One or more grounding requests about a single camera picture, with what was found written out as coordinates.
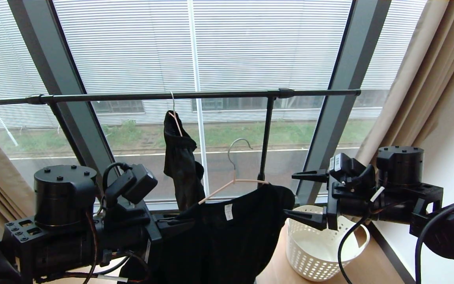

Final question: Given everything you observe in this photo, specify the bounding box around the window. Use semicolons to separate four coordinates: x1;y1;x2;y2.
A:
0;0;426;215

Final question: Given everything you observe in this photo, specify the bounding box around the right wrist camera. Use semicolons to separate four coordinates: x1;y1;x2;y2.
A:
329;153;376;198

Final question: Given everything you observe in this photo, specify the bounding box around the pink clothes hanger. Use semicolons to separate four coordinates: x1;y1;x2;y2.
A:
198;138;270;205
168;92;183;138

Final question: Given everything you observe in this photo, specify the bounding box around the black clothes rack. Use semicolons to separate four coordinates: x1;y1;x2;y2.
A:
0;89;361;188

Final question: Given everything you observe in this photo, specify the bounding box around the black cable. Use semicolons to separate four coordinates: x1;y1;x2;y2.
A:
415;191;454;284
63;256;131;277
337;213;371;284

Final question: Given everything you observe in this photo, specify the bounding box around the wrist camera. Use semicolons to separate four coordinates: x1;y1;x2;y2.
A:
329;153;376;198
102;163;158;229

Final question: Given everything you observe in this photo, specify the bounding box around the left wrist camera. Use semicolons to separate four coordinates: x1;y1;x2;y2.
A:
102;163;158;229

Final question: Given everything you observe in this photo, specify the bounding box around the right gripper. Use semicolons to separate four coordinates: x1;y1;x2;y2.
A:
283;169;413;231

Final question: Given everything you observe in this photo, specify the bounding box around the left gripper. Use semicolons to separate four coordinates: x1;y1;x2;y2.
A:
34;213;196;277

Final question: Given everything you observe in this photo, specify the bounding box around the black garment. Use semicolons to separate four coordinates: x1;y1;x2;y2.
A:
119;183;295;284
163;110;206;211

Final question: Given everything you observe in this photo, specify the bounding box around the white laundry basket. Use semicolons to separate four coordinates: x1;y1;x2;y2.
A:
285;205;370;282

